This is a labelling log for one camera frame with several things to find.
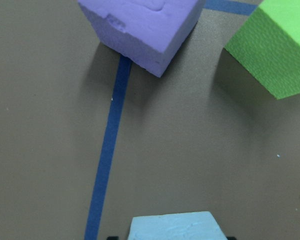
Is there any purple foam block right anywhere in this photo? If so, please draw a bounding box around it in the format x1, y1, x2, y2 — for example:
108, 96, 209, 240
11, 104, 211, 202
78, 0, 206, 78

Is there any green foam block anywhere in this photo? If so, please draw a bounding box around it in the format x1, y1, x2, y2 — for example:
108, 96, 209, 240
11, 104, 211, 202
224, 0, 300, 99

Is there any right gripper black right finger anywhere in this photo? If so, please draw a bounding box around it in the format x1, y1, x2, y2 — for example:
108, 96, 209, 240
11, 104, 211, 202
226, 236, 235, 240

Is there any blue foam block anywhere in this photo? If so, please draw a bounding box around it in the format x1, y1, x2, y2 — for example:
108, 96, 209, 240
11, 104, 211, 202
127, 211, 227, 240

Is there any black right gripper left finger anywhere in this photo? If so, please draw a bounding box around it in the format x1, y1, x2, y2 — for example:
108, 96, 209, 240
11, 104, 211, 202
106, 236, 119, 240

